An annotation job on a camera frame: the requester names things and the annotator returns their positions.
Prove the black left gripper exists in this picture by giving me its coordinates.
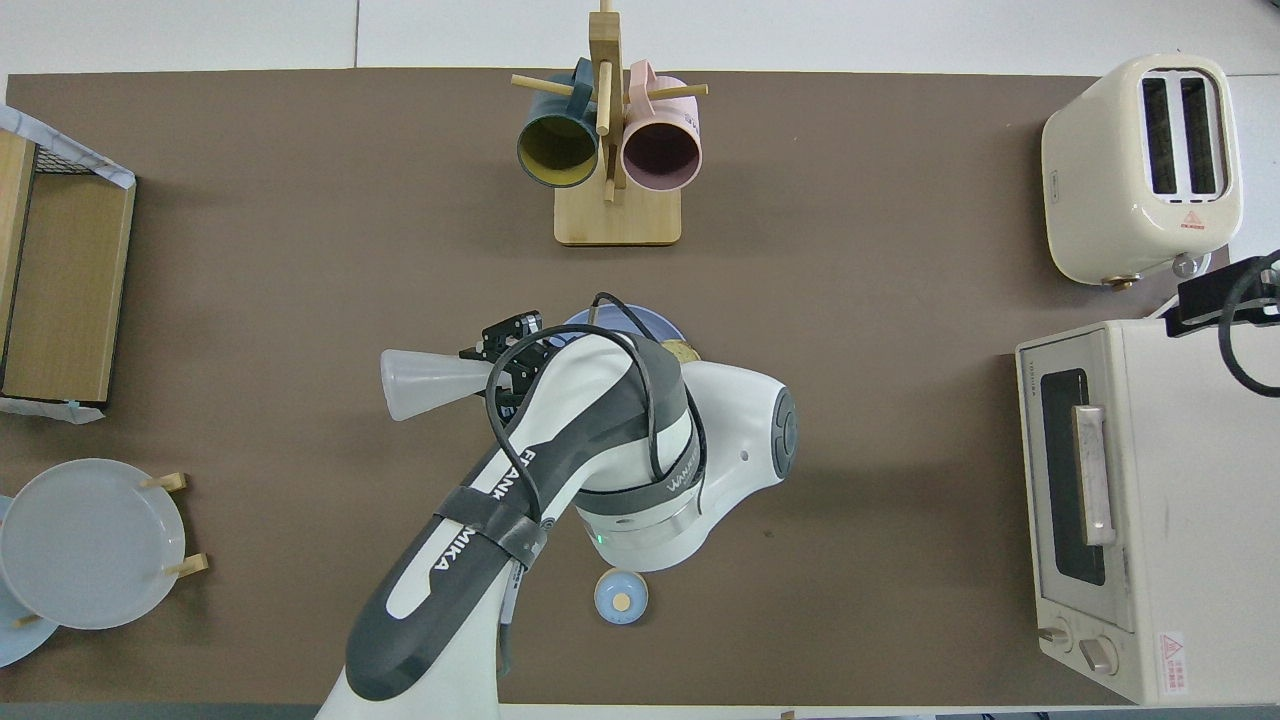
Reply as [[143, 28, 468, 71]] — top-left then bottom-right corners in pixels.
[[460, 310, 561, 413]]

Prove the pink mug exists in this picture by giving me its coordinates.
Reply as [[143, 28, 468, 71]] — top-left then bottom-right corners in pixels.
[[620, 59, 704, 194]]

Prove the pale grey plate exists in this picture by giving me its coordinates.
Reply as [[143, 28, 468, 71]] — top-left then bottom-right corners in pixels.
[[0, 458, 187, 631]]

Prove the dark teal mug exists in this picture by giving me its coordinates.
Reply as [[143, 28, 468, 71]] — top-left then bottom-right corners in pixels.
[[516, 57, 601, 190]]

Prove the cream two-slot toaster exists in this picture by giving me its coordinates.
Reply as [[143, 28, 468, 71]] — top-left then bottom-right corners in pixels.
[[1040, 52, 1245, 289]]

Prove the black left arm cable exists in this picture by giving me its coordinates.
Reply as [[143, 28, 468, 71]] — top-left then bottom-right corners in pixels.
[[485, 290, 666, 641]]

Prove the wooden mug tree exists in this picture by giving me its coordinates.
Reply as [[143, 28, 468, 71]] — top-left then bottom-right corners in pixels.
[[511, 0, 709, 247]]

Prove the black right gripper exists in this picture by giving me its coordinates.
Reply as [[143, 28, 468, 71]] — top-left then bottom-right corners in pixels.
[[1165, 255, 1280, 336]]

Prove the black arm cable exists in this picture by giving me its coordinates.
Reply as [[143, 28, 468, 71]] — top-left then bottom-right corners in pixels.
[[485, 290, 666, 641], [1215, 250, 1280, 399]]

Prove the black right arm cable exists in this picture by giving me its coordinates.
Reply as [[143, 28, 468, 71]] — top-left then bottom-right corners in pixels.
[[1215, 250, 1280, 399]]

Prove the translucent bottle with blue cap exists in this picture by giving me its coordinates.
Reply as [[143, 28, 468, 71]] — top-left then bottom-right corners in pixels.
[[380, 347, 501, 422]]

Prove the light blue plate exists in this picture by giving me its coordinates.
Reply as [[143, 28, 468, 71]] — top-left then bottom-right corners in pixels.
[[0, 495, 61, 669]]

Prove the white toaster oven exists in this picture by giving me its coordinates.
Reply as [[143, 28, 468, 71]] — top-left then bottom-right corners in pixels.
[[1015, 318, 1280, 706]]

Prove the brown table mat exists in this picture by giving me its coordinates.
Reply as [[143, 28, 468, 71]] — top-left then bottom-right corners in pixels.
[[0, 68, 1233, 706]]

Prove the blue round plate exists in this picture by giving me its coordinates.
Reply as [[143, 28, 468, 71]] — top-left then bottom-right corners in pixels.
[[563, 305, 689, 347]]

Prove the white checked cloth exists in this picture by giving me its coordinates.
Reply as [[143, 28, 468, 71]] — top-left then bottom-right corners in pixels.
[[0, 103, 136, 425]]

